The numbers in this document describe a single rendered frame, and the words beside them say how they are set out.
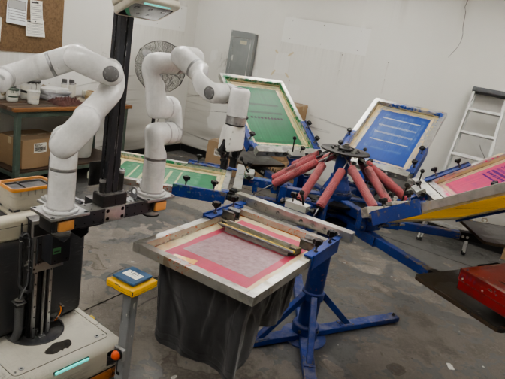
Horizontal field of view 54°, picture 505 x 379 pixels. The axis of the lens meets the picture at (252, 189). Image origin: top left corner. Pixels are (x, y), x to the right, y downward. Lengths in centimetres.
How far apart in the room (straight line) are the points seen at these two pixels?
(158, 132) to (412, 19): 469
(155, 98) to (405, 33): 463
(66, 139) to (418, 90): 505
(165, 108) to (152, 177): 30
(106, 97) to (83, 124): 13
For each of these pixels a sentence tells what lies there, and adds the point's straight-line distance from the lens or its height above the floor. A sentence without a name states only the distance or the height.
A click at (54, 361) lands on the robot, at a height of 28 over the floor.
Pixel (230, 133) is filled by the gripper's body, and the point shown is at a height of 151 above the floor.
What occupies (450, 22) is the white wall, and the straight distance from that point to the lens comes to 630.
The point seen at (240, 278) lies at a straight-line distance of 199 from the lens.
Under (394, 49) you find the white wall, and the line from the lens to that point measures 641.
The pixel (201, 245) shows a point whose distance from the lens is 222.
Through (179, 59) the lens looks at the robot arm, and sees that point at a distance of 201.
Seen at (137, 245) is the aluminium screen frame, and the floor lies 98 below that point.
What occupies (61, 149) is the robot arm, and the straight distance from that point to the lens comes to 178.
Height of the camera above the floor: 185
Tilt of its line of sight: 17 degrees down
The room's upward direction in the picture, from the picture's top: 10 degrees clockwise
